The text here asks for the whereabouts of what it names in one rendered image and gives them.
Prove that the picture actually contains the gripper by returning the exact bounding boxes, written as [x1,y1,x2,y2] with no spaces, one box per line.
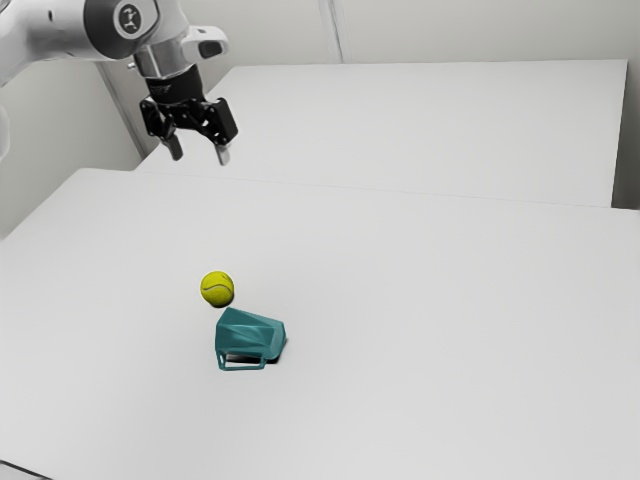
[138,66,240,167]

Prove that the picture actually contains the yellow tennis ball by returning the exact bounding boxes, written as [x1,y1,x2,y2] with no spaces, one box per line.
[199,270,236,308]

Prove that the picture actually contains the teal faceted mug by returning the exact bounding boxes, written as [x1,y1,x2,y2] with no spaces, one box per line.
[215,306,288,373]

